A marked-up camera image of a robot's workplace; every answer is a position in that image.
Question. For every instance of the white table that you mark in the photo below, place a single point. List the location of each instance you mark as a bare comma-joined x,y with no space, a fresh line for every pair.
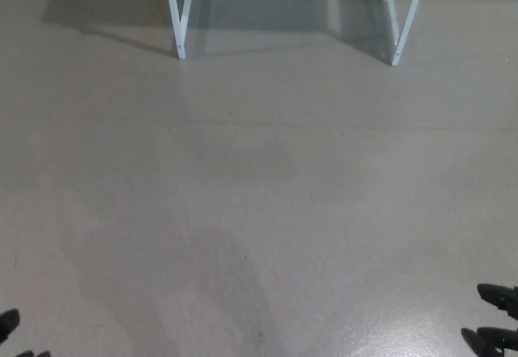
175,17

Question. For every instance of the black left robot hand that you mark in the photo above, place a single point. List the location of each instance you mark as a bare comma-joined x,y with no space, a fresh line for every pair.
8,322

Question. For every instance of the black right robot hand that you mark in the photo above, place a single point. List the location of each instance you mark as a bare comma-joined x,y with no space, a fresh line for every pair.
495,296

